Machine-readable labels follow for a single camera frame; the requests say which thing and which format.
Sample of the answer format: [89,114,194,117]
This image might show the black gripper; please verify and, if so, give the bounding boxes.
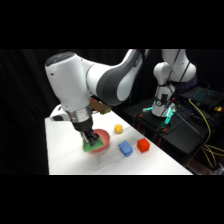
[73,119,101,147]

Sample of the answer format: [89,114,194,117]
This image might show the green triangle block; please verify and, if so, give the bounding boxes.
[82,137,105,154]

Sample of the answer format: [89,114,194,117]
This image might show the blue block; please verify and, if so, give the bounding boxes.
[117,139,134,158]

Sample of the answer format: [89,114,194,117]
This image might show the pink bowl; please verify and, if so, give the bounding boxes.
[87,128,112,154]

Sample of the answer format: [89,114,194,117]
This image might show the black laptop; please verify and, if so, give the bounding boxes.
[180,85,224,108]

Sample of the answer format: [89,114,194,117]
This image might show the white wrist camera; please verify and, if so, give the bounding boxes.
[49,104,70,122]

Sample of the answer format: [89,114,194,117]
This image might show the yellow cable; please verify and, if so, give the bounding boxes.
[187,97,224,169]

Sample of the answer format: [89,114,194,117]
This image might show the black robot stand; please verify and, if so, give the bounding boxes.
[122,96,224,167]

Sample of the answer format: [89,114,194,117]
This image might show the red cube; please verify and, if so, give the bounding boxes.
[136,137,151,154]

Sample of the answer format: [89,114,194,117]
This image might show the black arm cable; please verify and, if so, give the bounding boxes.
[165,49,195,88]

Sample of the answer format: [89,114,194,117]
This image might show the yellow ball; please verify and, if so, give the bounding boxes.
[113,123,124,135]

